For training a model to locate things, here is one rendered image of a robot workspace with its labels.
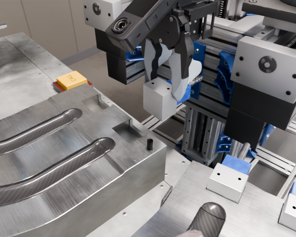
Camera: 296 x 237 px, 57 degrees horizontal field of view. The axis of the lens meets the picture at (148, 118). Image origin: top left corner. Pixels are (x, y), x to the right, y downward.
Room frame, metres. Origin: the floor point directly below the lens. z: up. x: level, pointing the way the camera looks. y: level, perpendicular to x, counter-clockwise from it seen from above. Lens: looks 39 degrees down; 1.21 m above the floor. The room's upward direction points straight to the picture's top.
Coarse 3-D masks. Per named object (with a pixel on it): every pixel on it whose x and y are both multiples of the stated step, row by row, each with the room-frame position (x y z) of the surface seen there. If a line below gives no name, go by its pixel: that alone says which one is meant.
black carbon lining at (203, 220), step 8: (200, 208) 0.23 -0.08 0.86; (208, 208) 0.23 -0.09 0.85; (216, 208) 0.23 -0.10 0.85; (200, 216) 0.22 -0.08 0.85; (208, 216) 0.22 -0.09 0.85; (216, 216) 0.22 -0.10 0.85; (224, 216) 0.22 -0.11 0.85; (192, 224) 0.20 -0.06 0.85; (200, 224) 0.21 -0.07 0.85; (208, 224) 0.21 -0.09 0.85; (216, 224) 0.21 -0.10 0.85; (208, 232) 0.19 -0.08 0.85; (216, 232) 0.19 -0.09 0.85
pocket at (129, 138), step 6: (126, 120) 0.39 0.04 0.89; (132, 120) 0.39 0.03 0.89; (114, 126) 0.37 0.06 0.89; (120, 126) 0.38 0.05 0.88; (126, 126) 0.39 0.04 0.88; (132, 126) 0.39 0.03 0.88; (120, 132) 0.38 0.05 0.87; (126, 132) 0.39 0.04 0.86; (132, 132) 0.39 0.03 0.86; (138, 132) 0.37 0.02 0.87; (126, 138) 0.37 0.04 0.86; (132, 138) 0.37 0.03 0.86; (138, 138) 0.37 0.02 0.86
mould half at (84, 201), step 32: (64, 96) 0.47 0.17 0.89; (0, 128) 0.37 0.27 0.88; (64, 128) 0.37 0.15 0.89; (96, 128) 0.37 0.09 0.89; (0, 160) 0.29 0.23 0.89; (32, 160) 0.30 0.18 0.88; (128, 160) 0.29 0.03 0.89; (160, 160) 0.32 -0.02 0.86; (64, 192) 0.24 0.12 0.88; (96, 192) 0.24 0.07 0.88; (128, 192) 0.27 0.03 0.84; (0, 224) 0.17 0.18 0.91; (32, 224) 0.18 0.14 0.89; (64, 224) 0.20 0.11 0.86; (96, 224) 0.23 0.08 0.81
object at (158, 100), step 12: (144, 84) 0.40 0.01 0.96; (156, 84) 0.40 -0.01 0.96; (168, 84) 0.40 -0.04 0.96; (192, 84) 0.45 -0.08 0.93; (144, 96) 0.40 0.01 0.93; (156, 96) 0.38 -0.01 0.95; (168, 96) 0.38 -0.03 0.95; (144, 108) 0.40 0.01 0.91; (156, 108) 0.38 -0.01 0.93; (168, 108) 0.38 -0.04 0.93
